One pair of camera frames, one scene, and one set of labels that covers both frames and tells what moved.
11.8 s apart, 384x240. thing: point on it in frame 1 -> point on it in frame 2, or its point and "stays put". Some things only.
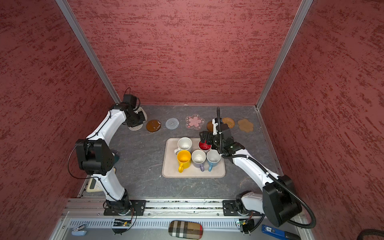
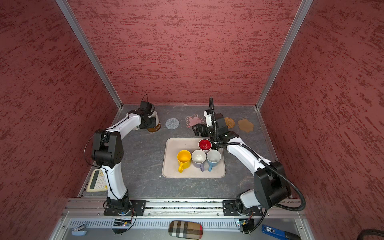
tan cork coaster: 245,125 stays put
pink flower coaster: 194,121 stays put
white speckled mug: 184,143 -> 154,114
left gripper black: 140,122 -> 153,124
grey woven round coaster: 172,123 stays put
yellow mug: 184,159 stays put
